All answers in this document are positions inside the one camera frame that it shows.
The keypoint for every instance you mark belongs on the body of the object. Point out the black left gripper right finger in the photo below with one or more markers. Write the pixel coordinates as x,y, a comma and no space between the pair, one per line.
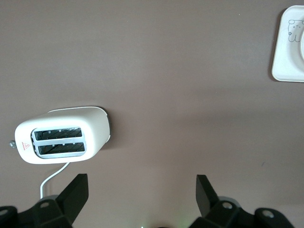
213,209

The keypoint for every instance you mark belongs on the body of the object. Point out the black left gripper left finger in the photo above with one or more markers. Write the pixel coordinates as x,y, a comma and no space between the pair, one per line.
66,204

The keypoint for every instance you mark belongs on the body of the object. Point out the round cream plate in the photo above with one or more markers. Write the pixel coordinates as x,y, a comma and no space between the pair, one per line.
302,52

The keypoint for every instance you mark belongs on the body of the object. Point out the cream rabbit print tray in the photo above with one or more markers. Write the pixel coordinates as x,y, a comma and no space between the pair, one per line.
286,54

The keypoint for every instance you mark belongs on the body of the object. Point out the cream two-slot toaster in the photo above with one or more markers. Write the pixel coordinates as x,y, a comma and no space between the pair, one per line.
95,128

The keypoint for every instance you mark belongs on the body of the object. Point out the brown table cover cloth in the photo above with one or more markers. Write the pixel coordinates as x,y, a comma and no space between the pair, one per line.
154,71

